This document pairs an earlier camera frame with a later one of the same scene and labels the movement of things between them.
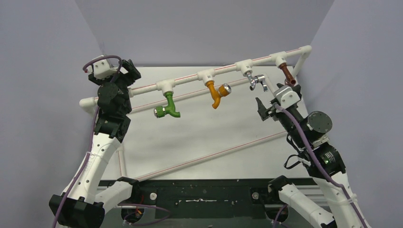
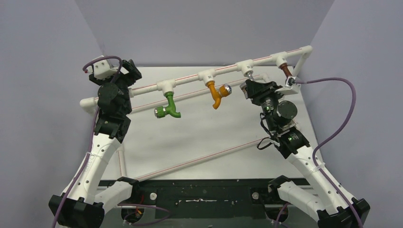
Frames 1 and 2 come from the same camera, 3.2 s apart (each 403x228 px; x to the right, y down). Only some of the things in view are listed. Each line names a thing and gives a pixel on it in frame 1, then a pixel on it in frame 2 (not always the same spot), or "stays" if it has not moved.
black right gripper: [270, 111] to [259, 89]
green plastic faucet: [160, 111] stays
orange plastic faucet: [225, 90] stays
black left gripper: [133, 74] stays
